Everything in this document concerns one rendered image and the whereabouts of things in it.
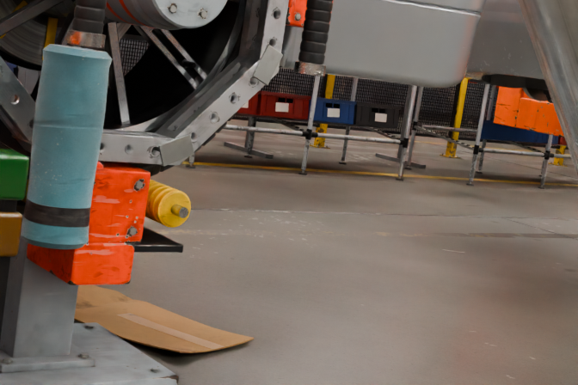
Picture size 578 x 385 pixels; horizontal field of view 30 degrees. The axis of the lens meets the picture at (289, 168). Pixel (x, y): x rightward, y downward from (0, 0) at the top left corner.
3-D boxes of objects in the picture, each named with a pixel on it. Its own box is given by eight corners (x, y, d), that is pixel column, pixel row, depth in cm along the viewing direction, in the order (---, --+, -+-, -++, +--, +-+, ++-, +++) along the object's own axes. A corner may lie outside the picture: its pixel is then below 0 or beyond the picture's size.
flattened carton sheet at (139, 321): (102, 290, 312) (103, 278, 311) (252, 343, 281) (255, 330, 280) (22, 302, 287) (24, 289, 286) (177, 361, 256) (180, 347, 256)
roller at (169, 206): (108, 192, 188) (113, 160, 188) (197, 231, 165) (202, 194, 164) (77, 192, 185) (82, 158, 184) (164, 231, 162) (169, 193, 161)
